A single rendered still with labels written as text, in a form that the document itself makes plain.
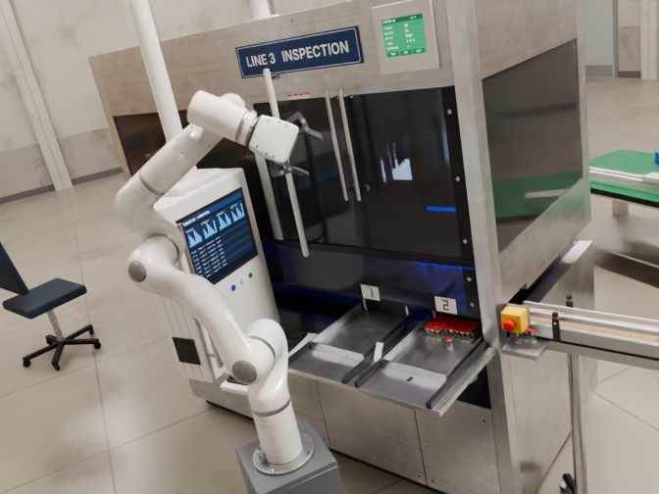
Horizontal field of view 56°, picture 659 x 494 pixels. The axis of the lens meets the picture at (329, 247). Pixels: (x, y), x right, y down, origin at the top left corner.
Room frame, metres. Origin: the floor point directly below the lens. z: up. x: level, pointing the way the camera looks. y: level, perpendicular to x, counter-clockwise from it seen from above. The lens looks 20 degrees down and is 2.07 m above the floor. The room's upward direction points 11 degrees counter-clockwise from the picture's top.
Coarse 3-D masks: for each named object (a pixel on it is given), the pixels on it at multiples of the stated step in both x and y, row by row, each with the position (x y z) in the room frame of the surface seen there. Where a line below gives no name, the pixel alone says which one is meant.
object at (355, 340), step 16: (352, 320) 2.29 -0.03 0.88; (368, 320) 2.27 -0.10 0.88; (384, 320) 2.24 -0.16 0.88; (400, 320) 2.21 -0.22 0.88; (320, 336) 2.17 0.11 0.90; (336, 336) 2.18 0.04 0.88; (352, 336) 2.15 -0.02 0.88; (368, 336) 2.13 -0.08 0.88; (384, 336) 2.05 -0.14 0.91; (336, 352) 2.04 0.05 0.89; (352, 352) 1.98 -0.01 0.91; (368, 352) 1.97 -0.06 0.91
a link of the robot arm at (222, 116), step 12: (204, 96) 1.52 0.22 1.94; (216, 96) 1.55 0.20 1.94; (192, 108) 1.51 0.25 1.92; (204, 108) 1.51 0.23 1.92; (216, 108) 1.51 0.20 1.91; (228, 108) 1.51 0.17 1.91; (240, 108) 1.52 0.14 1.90; (192, 120) 1.52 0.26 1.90; (204, 120) 1.51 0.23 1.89; (216, 120) 1.50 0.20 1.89; (228, 120) 1.49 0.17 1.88; (240, 120) 1.49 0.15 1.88; (216, 132) 1.52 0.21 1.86; (228, 132) 1.50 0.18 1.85
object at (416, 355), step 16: (416, 336) 2.06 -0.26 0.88; (480, 336) 1.97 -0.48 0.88; (400, 352) 1.97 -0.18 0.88; (416, 352) 1.95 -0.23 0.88; (432, 352) 1.92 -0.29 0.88; (448, 352) 1.90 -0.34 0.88; (464, 352) 1.88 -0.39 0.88; (400, 368) 1.84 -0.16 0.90; (416, 368) 1.80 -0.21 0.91; (432, 368) 1.82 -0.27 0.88; (448, 368) 1.81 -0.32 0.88
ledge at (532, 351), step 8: (512, 336) 1.93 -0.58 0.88; (512, 344) 1.87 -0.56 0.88; (520, 344) 1.86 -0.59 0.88; (528, 344) 1.85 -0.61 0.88; (536, 344) 1.84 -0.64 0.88; (544, 344) 1.83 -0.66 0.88; (504, 352) 1.85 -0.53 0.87; (512, 352) 1.83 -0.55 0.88; (520, 352) 1.82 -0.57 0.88; (528, 352) 1.81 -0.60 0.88; (536, 352) 1.80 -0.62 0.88; (536, 360) 1.77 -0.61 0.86
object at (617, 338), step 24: (552, 312) 1.95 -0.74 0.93; (576, 312) 1.87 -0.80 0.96; (600, 312) 1.82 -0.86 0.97; (552, 336) 1.84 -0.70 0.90; (576, 336) 1.79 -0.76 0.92; (600, 336) 1.73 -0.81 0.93; (624, 336) 1.71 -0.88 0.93; (648, 336) 1.68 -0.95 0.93; (624, 360) 1.69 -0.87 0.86; (648, 360) 1.64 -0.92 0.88
